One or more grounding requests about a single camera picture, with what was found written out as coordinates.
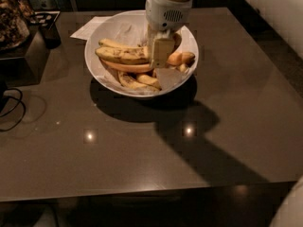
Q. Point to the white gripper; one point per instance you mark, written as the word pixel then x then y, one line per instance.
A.
pixel 167 13

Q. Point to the spotted yellow banana front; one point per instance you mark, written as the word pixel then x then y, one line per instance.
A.
pixel 127 55

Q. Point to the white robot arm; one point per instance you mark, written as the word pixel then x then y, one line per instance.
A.
pixel 290 212

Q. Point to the white paper bowl liner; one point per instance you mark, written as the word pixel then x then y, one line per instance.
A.
pixel 168 76

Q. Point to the orange banana right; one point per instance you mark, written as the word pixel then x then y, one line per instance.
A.
pixel 178 58

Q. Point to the white ceramic bowl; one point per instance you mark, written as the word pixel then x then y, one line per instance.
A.
pixel 129 27

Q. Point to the orange-yellow banana middle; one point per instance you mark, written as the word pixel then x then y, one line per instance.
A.
pixel 138 68

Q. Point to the yellow banana top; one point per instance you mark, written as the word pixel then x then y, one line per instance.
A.
pixel 110 43

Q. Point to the white paper sheet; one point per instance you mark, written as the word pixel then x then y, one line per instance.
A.
pixel 86 31

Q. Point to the black patterned holder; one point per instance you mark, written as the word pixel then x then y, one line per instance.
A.
pixel 46 22

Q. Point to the dark square box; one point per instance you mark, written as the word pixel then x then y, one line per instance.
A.
pixel 25 64

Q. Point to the glass jar with snacks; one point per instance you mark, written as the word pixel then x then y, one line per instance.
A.
pixel 13 27

